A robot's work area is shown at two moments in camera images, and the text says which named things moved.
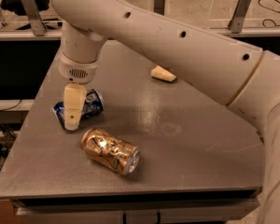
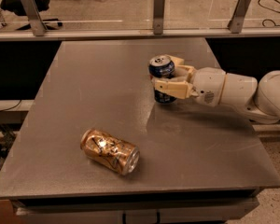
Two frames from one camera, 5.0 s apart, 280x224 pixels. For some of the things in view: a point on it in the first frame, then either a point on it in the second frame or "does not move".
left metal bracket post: (37, 22) does not move
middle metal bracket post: (160, 2) does not move
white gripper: (77, 71) → (208, 85)
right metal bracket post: (236, 21) does not move
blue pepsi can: (92, 105) → (162, 66)
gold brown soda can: (120, 156) does not move
